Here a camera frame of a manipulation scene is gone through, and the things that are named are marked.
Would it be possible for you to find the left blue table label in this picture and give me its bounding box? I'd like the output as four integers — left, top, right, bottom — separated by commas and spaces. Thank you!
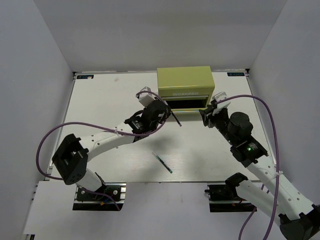
76, 74, 94, 80

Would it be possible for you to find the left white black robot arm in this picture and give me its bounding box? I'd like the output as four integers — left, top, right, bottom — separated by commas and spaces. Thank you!
52, 100, 171, 200

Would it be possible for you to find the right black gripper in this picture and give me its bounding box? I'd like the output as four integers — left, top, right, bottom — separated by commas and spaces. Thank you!
199, 104, 237, 145

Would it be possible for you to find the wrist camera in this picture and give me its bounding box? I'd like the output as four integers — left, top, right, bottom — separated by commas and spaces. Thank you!
136, 86, 155, 107
210, 91, 230, 116

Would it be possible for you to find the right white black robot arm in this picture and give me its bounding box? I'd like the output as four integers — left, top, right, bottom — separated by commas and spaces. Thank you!
199, 106, 320, 240

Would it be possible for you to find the green metal drawer chest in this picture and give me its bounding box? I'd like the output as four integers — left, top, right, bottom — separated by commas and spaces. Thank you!
157, 66, 215, 107

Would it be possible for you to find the blue table label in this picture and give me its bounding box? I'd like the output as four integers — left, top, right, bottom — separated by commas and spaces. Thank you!
76, 74, 94, 80
227, 72, 245, 77

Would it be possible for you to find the green gel pen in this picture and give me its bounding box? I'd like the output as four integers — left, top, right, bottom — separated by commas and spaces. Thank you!
152, 152, 173, 174

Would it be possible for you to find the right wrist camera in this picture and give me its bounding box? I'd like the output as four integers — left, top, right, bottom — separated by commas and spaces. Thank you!
210, 91, 230, 116

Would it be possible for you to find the right blue table label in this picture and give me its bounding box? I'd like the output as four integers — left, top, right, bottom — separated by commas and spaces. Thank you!
227, 72, 245, 77

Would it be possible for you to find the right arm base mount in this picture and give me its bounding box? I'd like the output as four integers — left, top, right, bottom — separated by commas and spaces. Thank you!
204, 184, 255, 213

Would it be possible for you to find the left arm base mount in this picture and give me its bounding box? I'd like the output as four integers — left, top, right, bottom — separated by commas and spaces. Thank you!
72, 183, 127, 212

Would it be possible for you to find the purple gel pen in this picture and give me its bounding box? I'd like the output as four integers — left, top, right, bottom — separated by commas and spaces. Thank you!
171, 111, 182, 127

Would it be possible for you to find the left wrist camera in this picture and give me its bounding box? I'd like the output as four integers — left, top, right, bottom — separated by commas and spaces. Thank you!
136, 86, 155, 107

